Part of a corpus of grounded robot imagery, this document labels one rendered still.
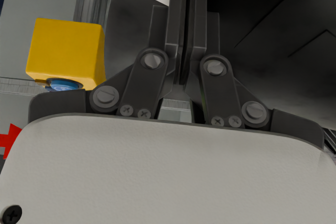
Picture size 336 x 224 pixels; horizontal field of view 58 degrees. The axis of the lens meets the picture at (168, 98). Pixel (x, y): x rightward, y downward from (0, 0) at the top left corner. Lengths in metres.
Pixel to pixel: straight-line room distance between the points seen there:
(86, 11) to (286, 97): 0.43
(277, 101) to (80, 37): 0.33
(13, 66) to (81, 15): 0.52
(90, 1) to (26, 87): 0.51
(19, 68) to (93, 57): 0.60
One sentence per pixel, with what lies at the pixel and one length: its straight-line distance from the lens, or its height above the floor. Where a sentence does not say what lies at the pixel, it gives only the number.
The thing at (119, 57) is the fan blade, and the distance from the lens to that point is 0.20.
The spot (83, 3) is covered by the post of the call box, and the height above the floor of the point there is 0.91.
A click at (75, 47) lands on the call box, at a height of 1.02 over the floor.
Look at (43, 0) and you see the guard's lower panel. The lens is 1.12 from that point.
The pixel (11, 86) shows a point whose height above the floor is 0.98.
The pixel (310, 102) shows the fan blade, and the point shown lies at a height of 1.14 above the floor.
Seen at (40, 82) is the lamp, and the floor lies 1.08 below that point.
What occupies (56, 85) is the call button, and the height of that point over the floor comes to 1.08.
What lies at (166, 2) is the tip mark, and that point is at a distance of 0.16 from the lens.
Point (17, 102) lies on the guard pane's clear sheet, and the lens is 1.03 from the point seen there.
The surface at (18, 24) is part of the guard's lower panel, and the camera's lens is 1.11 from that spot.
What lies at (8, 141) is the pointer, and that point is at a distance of 0.23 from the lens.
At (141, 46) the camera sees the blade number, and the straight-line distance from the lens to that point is 0.19.
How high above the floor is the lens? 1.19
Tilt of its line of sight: 14 degrees down
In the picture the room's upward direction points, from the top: 175 degrees counter-clockwise
